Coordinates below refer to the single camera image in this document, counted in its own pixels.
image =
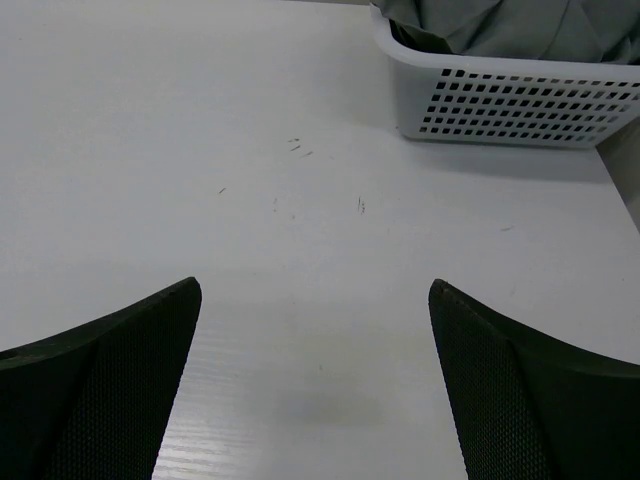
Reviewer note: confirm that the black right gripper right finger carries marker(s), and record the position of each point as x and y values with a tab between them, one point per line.
529	406

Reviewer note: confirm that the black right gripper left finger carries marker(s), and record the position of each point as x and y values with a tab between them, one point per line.
93	402

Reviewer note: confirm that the grey pleated skirt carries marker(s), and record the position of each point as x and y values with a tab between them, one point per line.
584	31

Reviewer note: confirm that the white plastic laundry basket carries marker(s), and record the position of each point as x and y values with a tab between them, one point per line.
501	101

